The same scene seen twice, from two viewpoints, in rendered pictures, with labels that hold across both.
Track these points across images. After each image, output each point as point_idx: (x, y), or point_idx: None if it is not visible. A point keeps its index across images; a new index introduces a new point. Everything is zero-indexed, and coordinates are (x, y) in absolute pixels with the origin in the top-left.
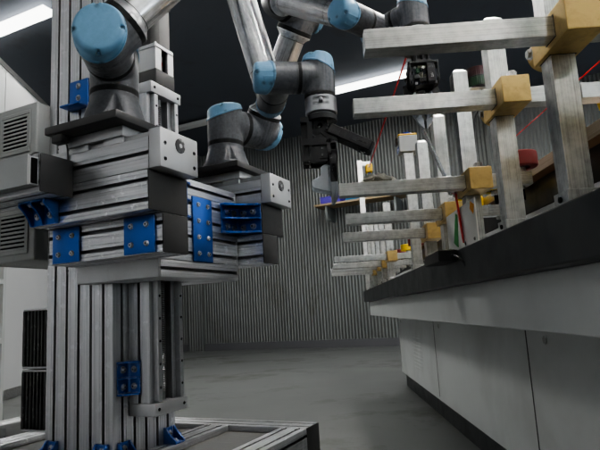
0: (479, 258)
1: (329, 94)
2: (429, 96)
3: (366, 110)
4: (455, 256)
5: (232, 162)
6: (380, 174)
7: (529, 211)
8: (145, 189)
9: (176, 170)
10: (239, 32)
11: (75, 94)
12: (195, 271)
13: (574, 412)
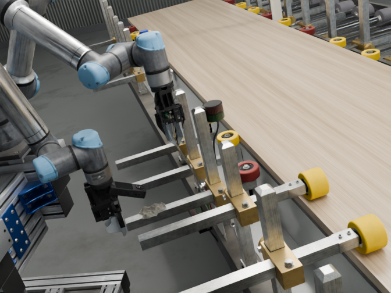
0: (228, 260)
1: (103, 170)
2: (191, 225)
3: (150, 246)
4: (210, 233)
5: (14, 157)
6: (154, 207)
7: (252, 157)
8: None
9: (0, 260)
10: (0, 107)
11: None
12: (23, 263)
13: None
